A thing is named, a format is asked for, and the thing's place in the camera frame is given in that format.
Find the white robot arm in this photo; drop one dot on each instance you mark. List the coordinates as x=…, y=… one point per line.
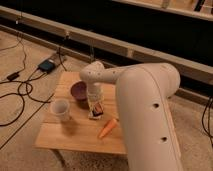
x=141, y=94

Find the purple bowl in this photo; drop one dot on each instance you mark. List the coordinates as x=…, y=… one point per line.
x=78, y=91

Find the orange carrot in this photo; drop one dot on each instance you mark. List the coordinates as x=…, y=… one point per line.
x=109, y=126

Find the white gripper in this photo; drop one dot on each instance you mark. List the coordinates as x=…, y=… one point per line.
x=94, y=94

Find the white cup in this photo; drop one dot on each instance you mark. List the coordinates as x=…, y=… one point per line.
x=60, y=108

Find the wooden table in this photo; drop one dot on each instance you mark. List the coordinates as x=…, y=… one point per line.
x=80, y=133

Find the white sponge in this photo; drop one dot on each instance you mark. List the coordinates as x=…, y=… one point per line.
x=94, y=115

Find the black power adapter box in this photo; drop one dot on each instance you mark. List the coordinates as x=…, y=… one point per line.
x=46, y=66

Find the small black plug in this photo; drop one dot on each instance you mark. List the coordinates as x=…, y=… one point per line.
x=13, y=76

